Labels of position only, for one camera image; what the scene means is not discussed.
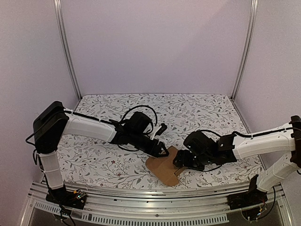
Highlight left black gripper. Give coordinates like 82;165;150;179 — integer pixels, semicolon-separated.
129;131;169;158

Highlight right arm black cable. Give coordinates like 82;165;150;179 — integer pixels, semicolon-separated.
197;129;236;138

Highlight aluminium frame post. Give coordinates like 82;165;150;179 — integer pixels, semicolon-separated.
54;0;82;100
230;0;258;102

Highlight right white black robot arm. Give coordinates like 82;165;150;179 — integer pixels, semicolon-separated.
173;115;301;205

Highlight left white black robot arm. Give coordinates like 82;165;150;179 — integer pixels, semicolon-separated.
25;101;169;204

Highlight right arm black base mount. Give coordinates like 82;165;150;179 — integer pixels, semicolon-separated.
227;174;268;210

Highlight front aluminium rail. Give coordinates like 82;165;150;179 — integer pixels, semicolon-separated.
20;183;292;226

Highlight left aluminium frame post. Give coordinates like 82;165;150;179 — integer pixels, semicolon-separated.
54;0;82;100

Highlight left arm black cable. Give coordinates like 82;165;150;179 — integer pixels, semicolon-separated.
122;105;158;128

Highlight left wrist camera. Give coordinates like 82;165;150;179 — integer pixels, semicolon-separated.
149;123;167;140

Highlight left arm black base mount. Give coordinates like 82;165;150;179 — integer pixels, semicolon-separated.
46;185;87;210

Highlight right aluminium frame post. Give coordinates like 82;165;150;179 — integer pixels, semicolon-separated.
230;0;258;102

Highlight brown cardboard box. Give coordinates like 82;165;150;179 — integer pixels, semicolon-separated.
145;146;186;186

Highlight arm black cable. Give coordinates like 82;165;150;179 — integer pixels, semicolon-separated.
122;105;158;128
197;129;236;138

